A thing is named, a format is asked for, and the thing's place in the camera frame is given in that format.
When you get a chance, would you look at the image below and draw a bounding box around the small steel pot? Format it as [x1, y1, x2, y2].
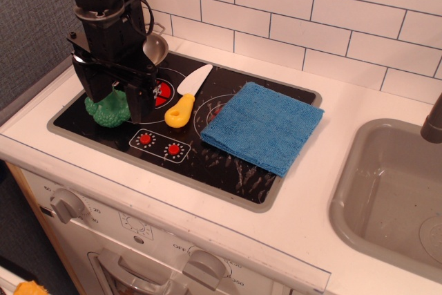
[143, 22, 169, 65]

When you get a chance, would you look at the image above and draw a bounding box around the right red stove knob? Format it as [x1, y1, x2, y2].
[167, 144, 181, 156]

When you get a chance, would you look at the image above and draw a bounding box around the red stove knob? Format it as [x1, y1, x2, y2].
[139, 133, 152, 145]
[167, 144, 181, 156]

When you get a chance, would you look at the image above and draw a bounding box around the grey oven door handle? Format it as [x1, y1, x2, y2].
[97, 249, 189, 294]

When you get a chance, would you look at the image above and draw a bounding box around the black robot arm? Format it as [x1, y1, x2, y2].
[68, 0, 157, 123]

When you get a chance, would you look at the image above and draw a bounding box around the yellow orange object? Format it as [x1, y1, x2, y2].
[13, 280, 48, 295]

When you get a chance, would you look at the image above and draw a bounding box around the green toy broccoli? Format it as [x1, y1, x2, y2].
[84, 89, 131, 128]

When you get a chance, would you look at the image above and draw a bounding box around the right grey oven dial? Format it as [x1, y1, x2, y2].
[182, 250, 227, 291]

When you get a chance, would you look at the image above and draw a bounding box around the black toy stovetop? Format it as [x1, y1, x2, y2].
[48, 53, 323, 211]

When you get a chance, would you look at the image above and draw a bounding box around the grey oven dial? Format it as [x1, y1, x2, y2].
[50, 189, 85, 224]
[182, 250, 227, 291]

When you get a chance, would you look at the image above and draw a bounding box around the left grey oven dial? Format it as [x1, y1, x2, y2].
[50, 189, 85, 224]

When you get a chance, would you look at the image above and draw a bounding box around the grey sink basin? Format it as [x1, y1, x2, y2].
[329, 119, 441, 283]

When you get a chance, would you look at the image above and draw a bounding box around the grey faucet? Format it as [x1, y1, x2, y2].
[421, 94, 442, 144]

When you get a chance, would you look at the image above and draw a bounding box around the yellow handled toy knife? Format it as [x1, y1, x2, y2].
[164, 64, 213, 128]

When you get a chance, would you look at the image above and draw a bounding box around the left red stove knob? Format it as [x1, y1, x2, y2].
[139, 133, 152, 145]

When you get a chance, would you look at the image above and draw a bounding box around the blue folded cloth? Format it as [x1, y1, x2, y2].
[201, 82, 324, 178]

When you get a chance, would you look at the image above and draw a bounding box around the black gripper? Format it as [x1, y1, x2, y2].
[69, 0, 157, 124]

